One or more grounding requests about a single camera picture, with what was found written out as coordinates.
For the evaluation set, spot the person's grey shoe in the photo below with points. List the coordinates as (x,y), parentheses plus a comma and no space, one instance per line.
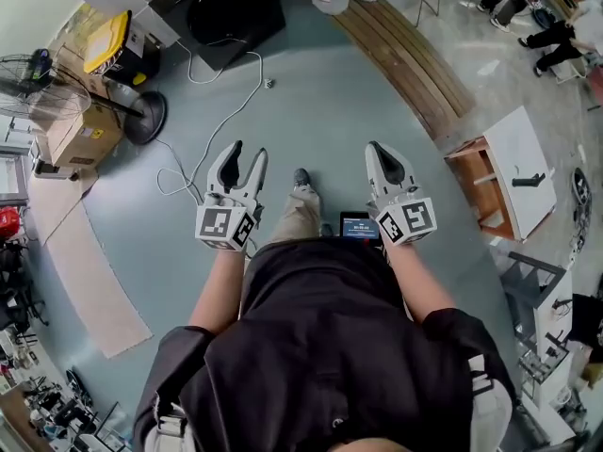
(326,230)
(301,177)

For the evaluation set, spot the flat cardboard floor sheet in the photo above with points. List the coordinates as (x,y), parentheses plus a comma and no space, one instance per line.
(94,276)

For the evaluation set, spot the small white plug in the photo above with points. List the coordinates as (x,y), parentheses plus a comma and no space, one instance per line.
(269,83)

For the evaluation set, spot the person's black shirt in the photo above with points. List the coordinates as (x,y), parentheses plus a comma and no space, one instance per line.
(330,346)

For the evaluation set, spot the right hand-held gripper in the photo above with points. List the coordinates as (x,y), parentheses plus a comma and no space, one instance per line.
(410,219)

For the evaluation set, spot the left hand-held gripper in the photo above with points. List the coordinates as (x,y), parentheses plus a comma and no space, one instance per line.
(221,224)

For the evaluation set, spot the black standing fan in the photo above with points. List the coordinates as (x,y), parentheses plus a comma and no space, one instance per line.
(146,118)

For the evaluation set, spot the black office chair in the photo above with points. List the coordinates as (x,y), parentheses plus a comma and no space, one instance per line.
(19,290)

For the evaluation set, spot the cluttered workbench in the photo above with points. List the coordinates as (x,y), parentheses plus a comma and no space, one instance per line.
(47,408)

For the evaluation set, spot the person's right grey shoe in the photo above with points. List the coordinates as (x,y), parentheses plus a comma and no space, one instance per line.
(326,230)

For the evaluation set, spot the black spoked wheel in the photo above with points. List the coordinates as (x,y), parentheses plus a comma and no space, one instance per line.
(581,191)

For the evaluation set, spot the black washing machine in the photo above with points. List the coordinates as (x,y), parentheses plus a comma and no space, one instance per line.
(226,12)

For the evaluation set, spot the printed cardboard box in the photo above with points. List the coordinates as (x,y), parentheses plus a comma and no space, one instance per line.
(80,139)

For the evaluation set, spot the person's left grey shoe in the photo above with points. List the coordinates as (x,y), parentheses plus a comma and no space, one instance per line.
(301,177)

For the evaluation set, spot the small black screen device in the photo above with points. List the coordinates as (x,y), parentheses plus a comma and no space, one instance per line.
(360,228)

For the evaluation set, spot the black bin with yellow lid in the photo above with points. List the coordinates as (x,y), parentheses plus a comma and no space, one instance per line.
(108,40)

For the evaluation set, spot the white shelving rack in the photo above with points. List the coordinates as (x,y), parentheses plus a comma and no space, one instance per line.
(551,295)

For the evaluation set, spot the white wooden cabinet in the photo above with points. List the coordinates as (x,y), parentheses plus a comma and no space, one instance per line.
(518,158)

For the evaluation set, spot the person's right forearm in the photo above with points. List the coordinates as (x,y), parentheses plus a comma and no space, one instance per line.
(419,280)

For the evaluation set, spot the person's left forearm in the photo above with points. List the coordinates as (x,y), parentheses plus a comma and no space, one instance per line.
(214,290)

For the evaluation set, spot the brown wooden plank platform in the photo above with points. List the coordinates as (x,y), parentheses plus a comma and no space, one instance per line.
(405,64)

